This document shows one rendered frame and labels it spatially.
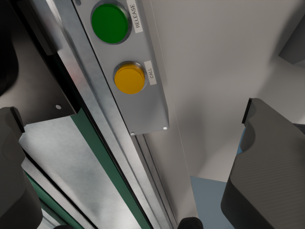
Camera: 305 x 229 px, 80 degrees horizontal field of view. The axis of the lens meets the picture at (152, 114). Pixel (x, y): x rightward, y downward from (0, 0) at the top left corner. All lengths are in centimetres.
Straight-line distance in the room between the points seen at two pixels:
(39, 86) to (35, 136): 18
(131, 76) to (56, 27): 10
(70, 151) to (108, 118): 17
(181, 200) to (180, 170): 16
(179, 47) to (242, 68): 13
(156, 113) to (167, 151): 22
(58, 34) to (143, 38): 10
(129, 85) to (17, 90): 16
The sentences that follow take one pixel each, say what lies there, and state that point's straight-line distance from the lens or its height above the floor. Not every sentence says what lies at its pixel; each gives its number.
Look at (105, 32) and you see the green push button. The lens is 23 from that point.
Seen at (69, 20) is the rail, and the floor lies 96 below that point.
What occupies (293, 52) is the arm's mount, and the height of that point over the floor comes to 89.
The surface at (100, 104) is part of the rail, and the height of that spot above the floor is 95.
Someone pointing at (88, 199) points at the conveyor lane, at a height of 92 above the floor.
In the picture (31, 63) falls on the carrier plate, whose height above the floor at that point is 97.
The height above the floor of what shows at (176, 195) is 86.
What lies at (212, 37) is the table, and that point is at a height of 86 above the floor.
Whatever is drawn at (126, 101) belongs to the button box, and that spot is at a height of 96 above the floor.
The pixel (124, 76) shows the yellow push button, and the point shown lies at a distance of 25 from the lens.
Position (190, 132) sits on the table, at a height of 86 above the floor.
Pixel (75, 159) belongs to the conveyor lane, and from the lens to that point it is 47.
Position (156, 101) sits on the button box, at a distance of 27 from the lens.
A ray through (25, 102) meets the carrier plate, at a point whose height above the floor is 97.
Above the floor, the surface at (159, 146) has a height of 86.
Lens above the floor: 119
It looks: 54 degrees down
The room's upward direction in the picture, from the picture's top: 177 degrees counter-clockwise
